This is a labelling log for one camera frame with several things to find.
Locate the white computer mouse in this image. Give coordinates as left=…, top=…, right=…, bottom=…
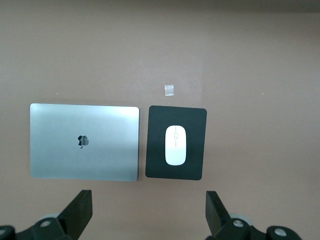
left=164, top=125, right=187, bottom=167

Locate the silver closed laptop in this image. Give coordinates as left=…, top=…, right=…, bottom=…
left=29, top=103, right=141, bottom=182

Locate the black mouse pad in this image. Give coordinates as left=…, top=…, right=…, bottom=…
left=145, top=105, right=208, bottom=181

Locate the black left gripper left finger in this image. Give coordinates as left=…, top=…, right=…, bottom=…
left=0, top=189, right=94, bottom=240

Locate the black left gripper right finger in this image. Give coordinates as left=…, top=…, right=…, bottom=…
left=205, top=190, right=301, bottom=240

